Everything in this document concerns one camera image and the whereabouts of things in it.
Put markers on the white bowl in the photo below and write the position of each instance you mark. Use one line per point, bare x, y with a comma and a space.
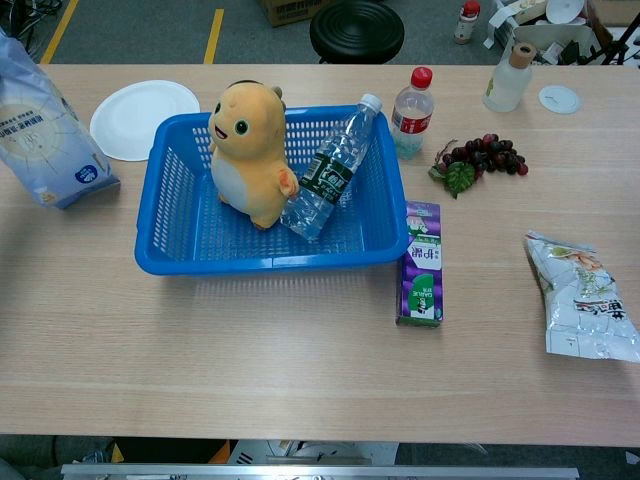
565, 10

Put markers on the blue plastic mesh basket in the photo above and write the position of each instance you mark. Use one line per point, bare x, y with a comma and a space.
225, 245

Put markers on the red-capped cola bottle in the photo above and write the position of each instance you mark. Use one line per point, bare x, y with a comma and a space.
411, 120

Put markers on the purple artificial grape bunch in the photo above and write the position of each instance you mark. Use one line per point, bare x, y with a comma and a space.
487, 152

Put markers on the yellow plush toy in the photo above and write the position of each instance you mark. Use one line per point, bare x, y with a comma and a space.
250, 155

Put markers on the black round stool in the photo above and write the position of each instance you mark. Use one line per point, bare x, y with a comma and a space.
356, 30

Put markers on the white storage bin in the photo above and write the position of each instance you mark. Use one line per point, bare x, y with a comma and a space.
555, 36

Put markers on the clear water bottle green label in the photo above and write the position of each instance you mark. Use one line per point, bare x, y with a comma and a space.
330, 170

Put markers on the light purple tissue pack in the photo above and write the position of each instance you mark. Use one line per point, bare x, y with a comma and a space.
45, 135

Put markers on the white snack bag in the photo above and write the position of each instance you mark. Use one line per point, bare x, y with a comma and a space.
580, 300

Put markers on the small red-capped white bottle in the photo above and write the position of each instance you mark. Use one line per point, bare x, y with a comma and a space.
466, 25

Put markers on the purple toothpaste box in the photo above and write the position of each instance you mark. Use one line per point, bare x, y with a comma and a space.
422, 270

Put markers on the white round table grommet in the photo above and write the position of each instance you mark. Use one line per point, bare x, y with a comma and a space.
560, 98

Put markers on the cardboard box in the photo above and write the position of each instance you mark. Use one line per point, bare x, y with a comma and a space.
290, 12

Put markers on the white paper plate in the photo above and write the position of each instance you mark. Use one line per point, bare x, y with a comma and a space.
140, 120

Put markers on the frosted bottle wooden cap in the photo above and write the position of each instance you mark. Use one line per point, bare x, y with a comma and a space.
506, 85

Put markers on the aluminium rail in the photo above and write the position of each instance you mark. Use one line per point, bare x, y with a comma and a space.
320, 472

